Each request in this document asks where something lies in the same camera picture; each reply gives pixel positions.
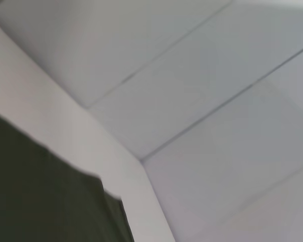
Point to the dark green t-shirt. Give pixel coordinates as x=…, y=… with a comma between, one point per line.
x=40, y=189

